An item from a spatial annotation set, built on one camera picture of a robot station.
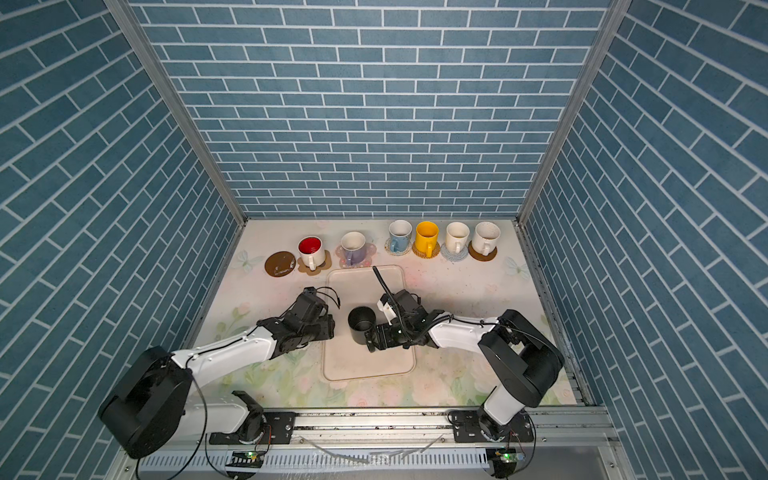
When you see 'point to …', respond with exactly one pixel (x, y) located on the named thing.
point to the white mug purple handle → (354, 245)
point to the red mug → (311, 252)
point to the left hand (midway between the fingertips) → (329, 324)
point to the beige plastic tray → (358, 286)
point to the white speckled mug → (485, 237)
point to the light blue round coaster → (453, 257)
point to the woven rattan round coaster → (424, 255)
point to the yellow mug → (426, 237)
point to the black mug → (361, 321)
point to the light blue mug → (399, 232)
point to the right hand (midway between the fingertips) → (373, 335)
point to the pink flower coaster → (371, 252)
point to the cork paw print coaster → (317, 270)
